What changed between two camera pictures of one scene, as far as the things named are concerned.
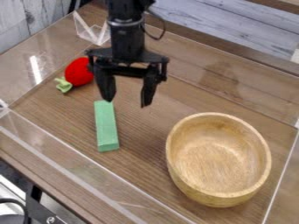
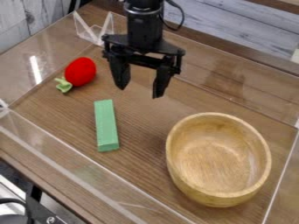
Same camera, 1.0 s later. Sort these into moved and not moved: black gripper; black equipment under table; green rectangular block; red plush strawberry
Moved: black gripper
Not moved: black equipment under table; red plush strawberry; green rectangular block
